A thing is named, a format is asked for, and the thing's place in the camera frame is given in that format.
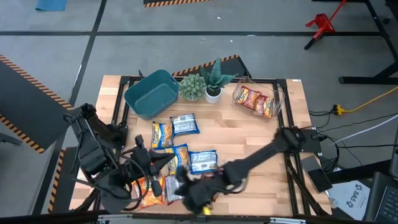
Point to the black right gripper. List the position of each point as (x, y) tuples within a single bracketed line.
[(202, 196)]

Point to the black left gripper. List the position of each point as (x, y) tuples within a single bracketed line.
[(141, 160)]

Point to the blue Maruchan ramen packet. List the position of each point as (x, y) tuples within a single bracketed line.
[(161, 135), (180, 155), (185, 124), (203, 161)]

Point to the orange Maruchan ramen packet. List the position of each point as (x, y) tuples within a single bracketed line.
[(136, 189), (152, 199)]

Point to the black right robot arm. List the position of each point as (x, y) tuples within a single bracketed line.
[(264, 152)]

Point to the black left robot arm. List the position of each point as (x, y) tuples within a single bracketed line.
[(93, 149)]

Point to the teal plastic bin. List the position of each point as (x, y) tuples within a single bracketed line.
[(152, 96)]

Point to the green succulent in woven pot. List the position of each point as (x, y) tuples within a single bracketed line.
[(192, 87)]

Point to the snake plant in white pot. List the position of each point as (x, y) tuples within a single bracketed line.
[(214, 84)]

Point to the black mat hazard stripe edge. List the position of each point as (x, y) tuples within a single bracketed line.
[(25, 102), (63, 193), (177, 2), (230, 67)]

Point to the black power supply box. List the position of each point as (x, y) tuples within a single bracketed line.
[(317, 175)]

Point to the clear plastic bin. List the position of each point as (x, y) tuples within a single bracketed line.
[(276, 93)]

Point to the white printed paper sheet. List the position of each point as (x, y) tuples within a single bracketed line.
[(351, 199)]

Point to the black laptop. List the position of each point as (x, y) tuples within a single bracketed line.
[(384, 199)]

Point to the blue floor mat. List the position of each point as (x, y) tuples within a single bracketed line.
[(51, 4)]

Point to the red and black stand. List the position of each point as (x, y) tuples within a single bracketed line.
[(323, 23)]

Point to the black metal table frame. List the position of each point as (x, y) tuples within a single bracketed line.
[(117, 99)]

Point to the black desk frame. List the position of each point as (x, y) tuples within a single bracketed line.
[(367, 80)]

